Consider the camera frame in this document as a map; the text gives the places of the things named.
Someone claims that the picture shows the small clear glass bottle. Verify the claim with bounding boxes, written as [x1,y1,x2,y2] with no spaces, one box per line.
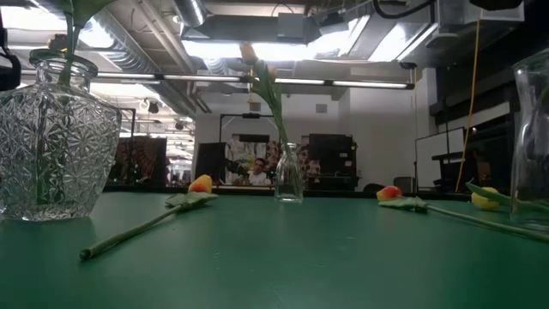
[274,142,305,204]

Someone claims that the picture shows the dark patterned tapestry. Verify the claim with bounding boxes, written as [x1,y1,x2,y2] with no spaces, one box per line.
[112,136,168,186]

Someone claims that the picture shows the whiteboard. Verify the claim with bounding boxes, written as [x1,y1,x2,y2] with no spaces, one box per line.
[414,126,467,191]

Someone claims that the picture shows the grey bin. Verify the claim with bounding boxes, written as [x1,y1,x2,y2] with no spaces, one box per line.
[393,176,414,194]

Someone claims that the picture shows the grey ceiling box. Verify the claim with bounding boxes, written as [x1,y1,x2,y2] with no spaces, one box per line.
[276,12,308,43]

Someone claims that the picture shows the round silver duct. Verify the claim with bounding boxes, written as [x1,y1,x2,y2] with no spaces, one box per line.
[173,0,208,27]

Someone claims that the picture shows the yellow cable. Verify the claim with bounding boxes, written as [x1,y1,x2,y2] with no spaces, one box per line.
[455,19,480,193]

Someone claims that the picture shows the black cabinet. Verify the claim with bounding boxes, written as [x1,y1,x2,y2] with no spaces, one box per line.
[307,133,359,192]

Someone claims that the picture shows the white artificial tulip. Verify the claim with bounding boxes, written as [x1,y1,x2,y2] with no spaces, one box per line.
[249,59,299,201]
[238,41,299,201]
[256,64,299,201]

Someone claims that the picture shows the red patterned cloth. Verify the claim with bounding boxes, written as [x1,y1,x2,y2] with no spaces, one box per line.
[299,144,322,190]

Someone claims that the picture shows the black panel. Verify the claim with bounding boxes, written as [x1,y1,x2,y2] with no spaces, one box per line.
[195,142,227,185]

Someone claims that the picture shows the large corrugated silver duct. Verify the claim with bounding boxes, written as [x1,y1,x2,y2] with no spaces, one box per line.
[89,8,214,115]

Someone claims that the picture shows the black frame stand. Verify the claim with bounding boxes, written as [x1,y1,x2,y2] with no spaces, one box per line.
[218,112,283,145]

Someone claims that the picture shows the long tube light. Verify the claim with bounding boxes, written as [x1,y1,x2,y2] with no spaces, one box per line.
[272,77,415,90]
[94,71,242,83]

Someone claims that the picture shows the person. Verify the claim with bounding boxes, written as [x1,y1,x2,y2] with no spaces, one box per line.
[247,157,273,187]

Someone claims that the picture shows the green table mat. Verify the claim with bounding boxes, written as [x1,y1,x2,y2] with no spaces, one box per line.
[0,191,549,309]

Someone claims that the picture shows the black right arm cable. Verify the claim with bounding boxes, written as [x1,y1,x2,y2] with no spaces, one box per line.
[371,0,437,21]

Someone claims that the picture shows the cut-glass patterned vase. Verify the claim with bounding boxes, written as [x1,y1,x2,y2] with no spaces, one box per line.
[0,47,124,222]

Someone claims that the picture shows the smooth clear glass carafe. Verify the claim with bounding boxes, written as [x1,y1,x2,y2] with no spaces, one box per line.
[510,50,549,231]

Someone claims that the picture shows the pale patterned tapestry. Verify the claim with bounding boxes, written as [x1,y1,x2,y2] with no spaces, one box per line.
[225,137,268,186]

